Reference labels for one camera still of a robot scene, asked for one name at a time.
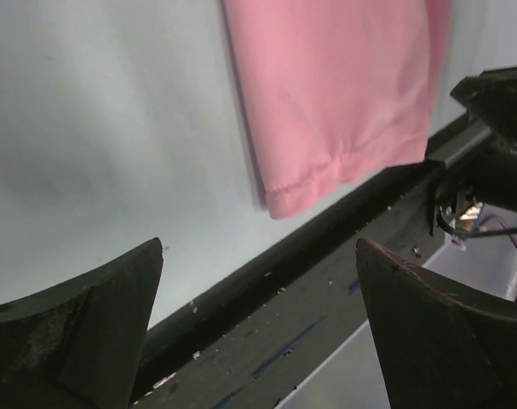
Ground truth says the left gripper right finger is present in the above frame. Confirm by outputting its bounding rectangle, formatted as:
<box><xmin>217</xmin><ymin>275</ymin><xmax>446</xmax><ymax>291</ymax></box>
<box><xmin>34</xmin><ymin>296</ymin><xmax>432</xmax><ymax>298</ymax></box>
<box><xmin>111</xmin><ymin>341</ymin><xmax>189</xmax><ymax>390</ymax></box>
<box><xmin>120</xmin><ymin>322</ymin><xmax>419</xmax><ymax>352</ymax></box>
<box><xmin>356</xmin><ymin>239</ymin><xmax>517</xmax><ymax>408</ymax></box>

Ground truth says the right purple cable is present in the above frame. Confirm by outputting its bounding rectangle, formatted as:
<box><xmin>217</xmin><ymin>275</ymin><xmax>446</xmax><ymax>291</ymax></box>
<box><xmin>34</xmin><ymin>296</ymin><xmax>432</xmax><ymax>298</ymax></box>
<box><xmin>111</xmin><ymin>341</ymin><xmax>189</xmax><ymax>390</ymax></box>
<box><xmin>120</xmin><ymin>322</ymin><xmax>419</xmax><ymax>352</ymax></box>
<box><xmin>479</xmin><ymin>214</ymin><xmax>517</xmax><ymax>265</ymax></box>

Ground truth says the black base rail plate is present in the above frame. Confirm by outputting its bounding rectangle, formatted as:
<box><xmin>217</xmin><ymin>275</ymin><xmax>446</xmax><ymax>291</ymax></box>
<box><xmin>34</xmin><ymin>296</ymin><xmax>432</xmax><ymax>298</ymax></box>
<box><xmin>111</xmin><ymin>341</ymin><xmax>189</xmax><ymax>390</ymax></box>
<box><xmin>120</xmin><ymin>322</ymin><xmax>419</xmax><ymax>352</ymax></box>
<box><xmin>131</xmin><ymin>117</ymin><xmax>490</xmax><ymax>408</ymax></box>

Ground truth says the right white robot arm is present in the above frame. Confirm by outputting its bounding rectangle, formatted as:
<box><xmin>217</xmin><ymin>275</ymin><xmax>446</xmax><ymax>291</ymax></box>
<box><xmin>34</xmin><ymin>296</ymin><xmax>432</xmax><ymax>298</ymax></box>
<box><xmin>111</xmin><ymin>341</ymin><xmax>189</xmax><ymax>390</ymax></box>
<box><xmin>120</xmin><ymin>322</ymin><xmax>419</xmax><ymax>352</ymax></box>
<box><xmin>427</xmin><ymin>66</ymin><xmax>517</xmax><ymax>239</ymax></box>

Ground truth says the pink t-shirt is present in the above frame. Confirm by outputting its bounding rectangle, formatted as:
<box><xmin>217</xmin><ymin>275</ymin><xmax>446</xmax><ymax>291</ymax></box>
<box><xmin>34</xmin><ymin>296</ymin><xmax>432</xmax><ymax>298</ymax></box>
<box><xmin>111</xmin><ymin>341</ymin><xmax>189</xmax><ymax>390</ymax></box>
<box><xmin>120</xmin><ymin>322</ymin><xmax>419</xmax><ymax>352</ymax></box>
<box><xmin>223</xmin><ymin>0</ymin><xmax>452</xmax><ymax>219</ymax></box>

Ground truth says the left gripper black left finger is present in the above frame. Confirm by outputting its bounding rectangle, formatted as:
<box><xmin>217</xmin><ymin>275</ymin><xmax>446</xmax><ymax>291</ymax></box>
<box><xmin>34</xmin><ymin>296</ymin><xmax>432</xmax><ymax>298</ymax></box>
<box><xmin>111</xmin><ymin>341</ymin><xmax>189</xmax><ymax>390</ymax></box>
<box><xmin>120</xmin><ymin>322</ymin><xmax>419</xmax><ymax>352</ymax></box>
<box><xmin>0</xmin><ymin>238</ymin><xmax>163</xmax><ymax>408</ymax></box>

